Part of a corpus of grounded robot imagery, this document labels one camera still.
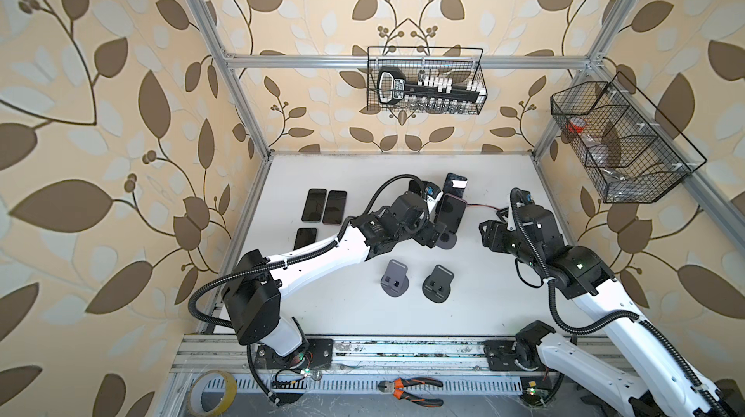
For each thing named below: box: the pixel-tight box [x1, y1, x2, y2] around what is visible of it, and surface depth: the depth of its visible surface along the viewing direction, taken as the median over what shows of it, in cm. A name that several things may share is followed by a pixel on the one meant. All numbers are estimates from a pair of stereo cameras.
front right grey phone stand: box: [421, 263, 454, 304], surface depth 82 cm
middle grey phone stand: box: [436, 229, 457, 250], surface depth 98 cm
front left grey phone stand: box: [380, 258, 410, 298], surface depth 84 cm
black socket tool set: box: [377, 66, 488, 113], surface depth 86 cm
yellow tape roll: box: [187, 369, 238, 417], surface depth 69 cm
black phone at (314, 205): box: [301, 188, 327, 223], surface depth 108 cm
